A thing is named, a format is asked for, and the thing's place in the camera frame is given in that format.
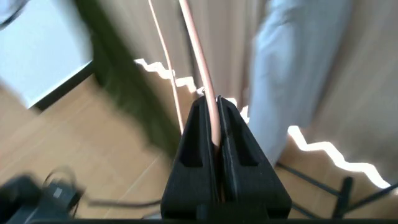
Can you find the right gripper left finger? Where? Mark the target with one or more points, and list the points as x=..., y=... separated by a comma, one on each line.
x=186, y=186

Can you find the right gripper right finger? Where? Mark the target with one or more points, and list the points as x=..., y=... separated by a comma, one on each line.
x=255, y=193

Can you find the pink clothes hanger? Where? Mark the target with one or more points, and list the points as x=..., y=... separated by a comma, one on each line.
x=202, y=62

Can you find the green shirt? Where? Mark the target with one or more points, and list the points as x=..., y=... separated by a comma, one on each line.
x=124, y=77

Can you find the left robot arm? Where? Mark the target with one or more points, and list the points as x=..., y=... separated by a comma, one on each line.
x=28, y=199

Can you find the pale grey shorts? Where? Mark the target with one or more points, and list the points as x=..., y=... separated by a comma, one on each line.
x=286, y=77

